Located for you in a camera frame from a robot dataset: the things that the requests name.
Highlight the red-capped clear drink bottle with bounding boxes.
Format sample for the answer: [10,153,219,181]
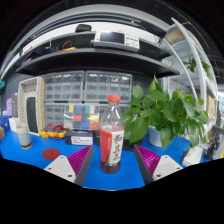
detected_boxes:
[99,94,126,175]

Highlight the grey small-parts drawer cabinet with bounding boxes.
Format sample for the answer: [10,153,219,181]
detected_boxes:
[84,70,134,104]
[43,70,86,103]

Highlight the black box with white label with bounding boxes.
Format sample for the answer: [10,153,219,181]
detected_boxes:
[64,129,95,147]

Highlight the yellow multimeter with red leads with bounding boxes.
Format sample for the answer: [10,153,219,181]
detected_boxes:
[38,123,67,140]

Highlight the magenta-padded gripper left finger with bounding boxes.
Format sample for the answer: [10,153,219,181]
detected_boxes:
[43,144,95,187]

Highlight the beige perforated panel case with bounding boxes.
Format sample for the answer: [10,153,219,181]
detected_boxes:
[17,76,46,136]

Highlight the black pouch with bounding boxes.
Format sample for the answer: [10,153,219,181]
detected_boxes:
[74,23,93,34]

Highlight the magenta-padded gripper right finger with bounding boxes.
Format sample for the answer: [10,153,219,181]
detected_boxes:
[133,143,184,186]

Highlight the white metal shelf unit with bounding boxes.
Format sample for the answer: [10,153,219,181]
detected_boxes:
[160,17,220,136]

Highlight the black metal stand device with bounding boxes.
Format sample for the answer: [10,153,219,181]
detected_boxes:
[203,125,224,162]

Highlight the dark grey desk shelf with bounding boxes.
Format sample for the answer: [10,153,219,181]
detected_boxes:
[15,30,181,80]

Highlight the green leafy potted plant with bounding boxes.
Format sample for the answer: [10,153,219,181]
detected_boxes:
[119,74,212,151]

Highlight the white benchtop oscilloscope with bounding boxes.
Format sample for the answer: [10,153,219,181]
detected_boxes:
[94,30,141,52]

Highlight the white power adapter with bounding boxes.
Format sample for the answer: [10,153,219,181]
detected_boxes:
[181,145,205,168]

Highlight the flat round red coaster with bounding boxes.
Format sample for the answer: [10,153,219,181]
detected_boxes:
[41,147,62,161]

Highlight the clear organizer box coloured parts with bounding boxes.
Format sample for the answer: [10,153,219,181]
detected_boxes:
[63,103,101,131]

